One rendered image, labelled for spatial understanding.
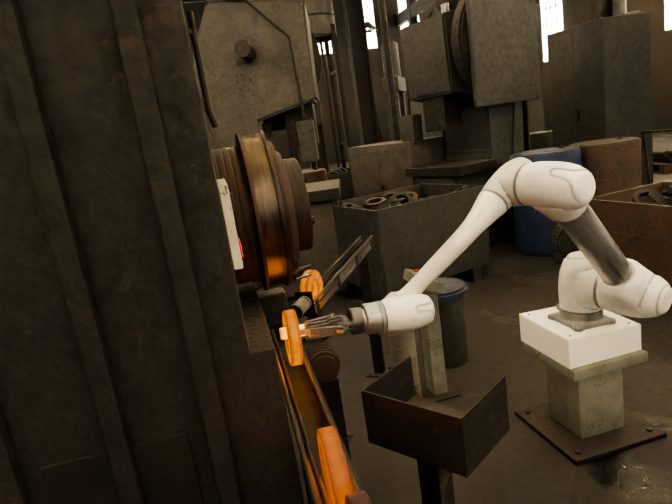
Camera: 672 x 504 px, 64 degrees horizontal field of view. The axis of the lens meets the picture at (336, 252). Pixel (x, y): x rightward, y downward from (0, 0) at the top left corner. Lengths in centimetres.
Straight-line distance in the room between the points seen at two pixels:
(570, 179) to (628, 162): 354
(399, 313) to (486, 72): 365
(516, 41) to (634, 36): 156
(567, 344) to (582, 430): 39
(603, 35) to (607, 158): 155
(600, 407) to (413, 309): 108
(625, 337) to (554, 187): 84
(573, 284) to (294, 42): 287
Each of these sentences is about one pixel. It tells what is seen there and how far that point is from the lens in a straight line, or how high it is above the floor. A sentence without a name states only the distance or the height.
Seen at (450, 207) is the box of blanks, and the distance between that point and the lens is 410.
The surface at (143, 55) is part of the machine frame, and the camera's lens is 111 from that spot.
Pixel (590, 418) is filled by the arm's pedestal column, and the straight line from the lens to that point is 237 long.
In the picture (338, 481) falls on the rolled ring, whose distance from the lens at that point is 99.
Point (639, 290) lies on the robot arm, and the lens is 204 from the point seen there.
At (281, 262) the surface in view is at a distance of 145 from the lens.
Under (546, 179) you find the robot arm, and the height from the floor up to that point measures 110.
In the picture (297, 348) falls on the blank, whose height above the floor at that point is 78.
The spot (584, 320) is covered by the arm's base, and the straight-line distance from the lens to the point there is 222.
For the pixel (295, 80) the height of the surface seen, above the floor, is 173.
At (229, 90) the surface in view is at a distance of 432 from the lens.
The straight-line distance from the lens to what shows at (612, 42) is 626.
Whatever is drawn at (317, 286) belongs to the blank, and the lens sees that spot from 222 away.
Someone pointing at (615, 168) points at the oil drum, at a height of 67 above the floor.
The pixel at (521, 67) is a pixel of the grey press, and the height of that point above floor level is 162.
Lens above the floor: 132
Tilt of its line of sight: 13 degrees down
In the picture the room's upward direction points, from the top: 9 degrees counter-clockwise
